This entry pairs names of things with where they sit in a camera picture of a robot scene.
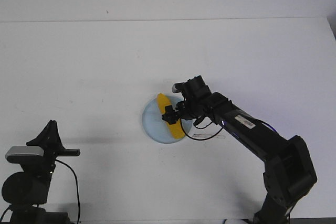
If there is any light blue plate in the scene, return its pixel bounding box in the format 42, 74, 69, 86
141, 97, 185, 144

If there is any yellow corn cob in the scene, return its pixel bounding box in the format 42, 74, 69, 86
156, 93, 185, 140

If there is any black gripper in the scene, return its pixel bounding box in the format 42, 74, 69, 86
26, 120, 80, 157
162, 75, 213, 125

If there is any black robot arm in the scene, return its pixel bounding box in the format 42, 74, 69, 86
2, 120, 80, 223
162, 76, 317, 223

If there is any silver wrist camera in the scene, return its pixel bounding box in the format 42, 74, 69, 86
172, 82, 184, 94

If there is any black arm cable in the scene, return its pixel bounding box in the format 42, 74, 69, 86
54, 158, 81, 223
180, 115, 278, 141

